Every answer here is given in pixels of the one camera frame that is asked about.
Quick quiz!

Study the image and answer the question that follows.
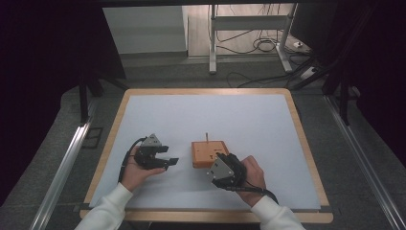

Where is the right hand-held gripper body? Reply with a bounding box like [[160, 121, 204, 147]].
[[206, 157, 247, 190]]

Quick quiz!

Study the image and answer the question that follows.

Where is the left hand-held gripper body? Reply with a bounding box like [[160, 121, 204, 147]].
[[133, 133, 169, 171]]

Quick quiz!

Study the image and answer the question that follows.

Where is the orange wooden board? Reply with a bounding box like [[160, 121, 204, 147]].
[[191, 140, 231, 170]]

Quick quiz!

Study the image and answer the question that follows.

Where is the person's left hand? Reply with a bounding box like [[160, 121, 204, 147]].
[[121, 147, 166, 193]]

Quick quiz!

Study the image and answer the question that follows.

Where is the person's right hand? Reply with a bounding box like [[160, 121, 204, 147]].
[[237, 155, 266, 207]]

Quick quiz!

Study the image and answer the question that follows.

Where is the white table mat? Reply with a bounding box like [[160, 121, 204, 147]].
[[89, 94, 322, 212]]

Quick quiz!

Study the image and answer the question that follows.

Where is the black floor grille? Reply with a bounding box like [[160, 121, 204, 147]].
[[81, 126, 104, 150]]

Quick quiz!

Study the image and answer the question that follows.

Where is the black metal stand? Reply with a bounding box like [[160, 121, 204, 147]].
[[290, 6, 379, 126], [78, 68, 130, 126]]

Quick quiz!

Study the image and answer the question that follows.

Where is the white power strip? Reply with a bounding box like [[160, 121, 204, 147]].
[[300, 66, 319, 81]]

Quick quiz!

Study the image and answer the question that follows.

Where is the white cabinet panel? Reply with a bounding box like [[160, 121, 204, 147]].
[[102, 6, 189, 56]]

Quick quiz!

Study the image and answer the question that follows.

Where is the dark curtain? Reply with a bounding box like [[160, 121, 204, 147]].
[[0, 0, 126, 207], [348, 0, 406, 159]]

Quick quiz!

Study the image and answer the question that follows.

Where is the left hand-held gripper black cable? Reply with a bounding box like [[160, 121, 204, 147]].
[[118, 137, 147, 184]]

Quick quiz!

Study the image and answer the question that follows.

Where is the hand-held gripper black cable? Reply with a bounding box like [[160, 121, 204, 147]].
[[223, 183, 280, 205], [118, 137, 147, 184]]

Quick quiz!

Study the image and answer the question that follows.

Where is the right hand-held gripper black cable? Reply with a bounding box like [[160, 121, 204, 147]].
[[223, 183, 280, 205]]

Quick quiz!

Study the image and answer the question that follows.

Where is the aluminium rail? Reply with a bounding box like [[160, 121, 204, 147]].
[[28, 123, 94, 230], [323, 95, 406, 230]]

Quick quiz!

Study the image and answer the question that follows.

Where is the tangle of black floor cables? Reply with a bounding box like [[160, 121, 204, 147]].
[[215, 28, 305, 56]]

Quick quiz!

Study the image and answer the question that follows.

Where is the white metal desk frame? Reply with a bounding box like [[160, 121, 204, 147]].
[[209, 3, 299, 75]]

